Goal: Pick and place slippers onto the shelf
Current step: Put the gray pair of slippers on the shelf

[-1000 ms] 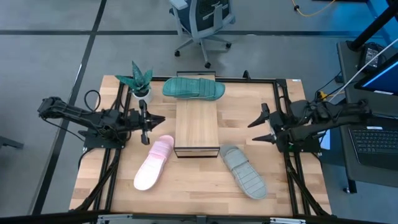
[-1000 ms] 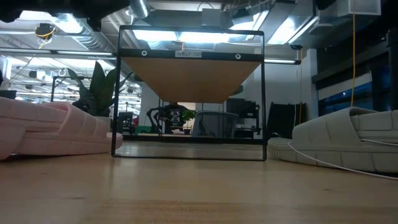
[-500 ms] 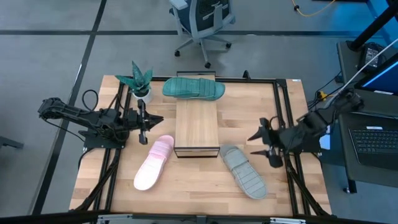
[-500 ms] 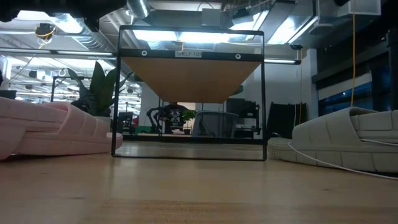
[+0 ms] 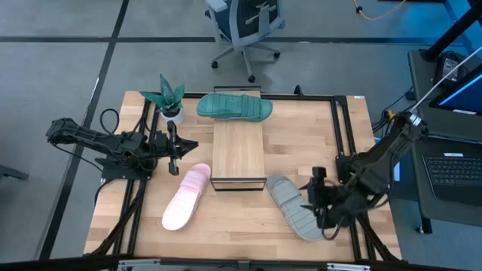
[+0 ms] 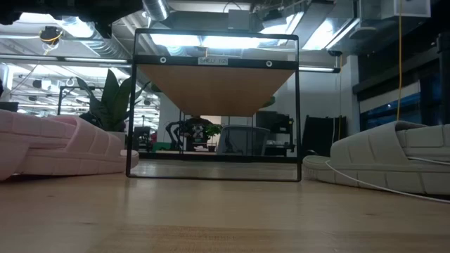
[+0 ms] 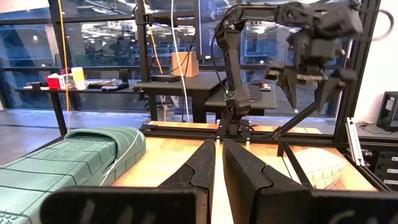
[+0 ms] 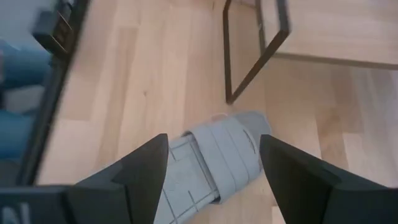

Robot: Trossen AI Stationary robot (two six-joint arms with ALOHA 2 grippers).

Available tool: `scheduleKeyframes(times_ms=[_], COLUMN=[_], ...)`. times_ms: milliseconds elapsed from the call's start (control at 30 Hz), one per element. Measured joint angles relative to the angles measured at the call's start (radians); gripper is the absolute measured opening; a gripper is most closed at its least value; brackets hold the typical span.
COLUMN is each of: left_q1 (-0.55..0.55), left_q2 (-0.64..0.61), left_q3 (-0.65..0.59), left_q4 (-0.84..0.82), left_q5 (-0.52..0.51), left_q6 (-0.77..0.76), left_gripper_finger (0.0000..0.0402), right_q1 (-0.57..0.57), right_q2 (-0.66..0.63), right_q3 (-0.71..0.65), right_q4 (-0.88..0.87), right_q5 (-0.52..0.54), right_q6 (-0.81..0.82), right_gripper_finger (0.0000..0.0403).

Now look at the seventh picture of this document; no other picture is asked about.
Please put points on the yellow and white cup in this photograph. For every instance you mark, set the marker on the yellow and white cup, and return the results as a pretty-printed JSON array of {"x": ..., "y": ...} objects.
[{"x": 78, "y": 77}]

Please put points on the black pole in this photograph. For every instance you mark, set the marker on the black pole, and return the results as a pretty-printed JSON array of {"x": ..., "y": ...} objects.
[{"x": 143, "y": 40}]

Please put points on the black power brick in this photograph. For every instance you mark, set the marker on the black power brick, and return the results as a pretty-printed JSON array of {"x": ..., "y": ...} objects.
[{"x": 164, "y": 78}]

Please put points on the red box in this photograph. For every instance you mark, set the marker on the red box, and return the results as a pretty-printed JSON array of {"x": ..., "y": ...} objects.
[{"x": 53, "y": 82}]

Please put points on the black aluminium table frame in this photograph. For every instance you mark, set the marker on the black aluminium table frame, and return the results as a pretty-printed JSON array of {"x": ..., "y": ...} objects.
[{"x": 351, "y": 99}]

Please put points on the silver aluminium rail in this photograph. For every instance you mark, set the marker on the silver aluminium rail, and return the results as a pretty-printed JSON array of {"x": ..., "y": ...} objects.
[{"x": 355, "y": 140}]

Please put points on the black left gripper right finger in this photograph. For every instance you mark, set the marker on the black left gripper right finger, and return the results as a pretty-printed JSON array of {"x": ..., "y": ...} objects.
[{"x": 242, "y": 174}]

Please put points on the green slipper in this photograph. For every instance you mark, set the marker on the green slipper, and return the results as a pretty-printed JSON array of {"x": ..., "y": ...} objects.
[{"x": 62, "y": 161}]

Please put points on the black computer monitor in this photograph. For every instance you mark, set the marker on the black computer monitor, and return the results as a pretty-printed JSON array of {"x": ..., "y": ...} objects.
[{"x": 199, "y": 28}]

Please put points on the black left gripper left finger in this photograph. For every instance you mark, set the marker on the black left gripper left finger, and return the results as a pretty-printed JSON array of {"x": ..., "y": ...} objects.
[{"x": 202, "y": 168}]

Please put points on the black side desk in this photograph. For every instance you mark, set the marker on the black side desk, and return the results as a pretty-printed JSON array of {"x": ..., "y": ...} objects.
[{"x": 192, "y": 82}]

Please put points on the black drawer unit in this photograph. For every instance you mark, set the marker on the black drawer unit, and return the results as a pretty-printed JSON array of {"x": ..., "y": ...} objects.
[{"x": 385, "y": 168}]

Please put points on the brown cardboard box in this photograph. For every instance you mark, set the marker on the brown cardboard box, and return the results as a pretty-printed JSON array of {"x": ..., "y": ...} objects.
[{"x": 189, "y": 63}]

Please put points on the grey slipper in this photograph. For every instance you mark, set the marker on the grey slipper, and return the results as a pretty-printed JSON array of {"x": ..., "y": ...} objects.
[{"x": 326, "y": 168}]

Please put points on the black computer case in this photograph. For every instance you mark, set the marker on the black computer case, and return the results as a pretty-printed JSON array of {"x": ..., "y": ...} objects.
[{"x": 388, "y": 110}]

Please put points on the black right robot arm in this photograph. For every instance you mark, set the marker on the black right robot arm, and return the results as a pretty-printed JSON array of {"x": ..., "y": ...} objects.
[{"x": 233, "y": 77}]

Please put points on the long black table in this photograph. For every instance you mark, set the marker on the long black table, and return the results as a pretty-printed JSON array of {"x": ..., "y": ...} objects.
[{"x": 56, "y": 99}]

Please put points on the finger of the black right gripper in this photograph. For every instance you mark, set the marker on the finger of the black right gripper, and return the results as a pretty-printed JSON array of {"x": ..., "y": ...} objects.
[
  {"x": 326, "y": 93},
  {"x": 290, "y": 87}
]

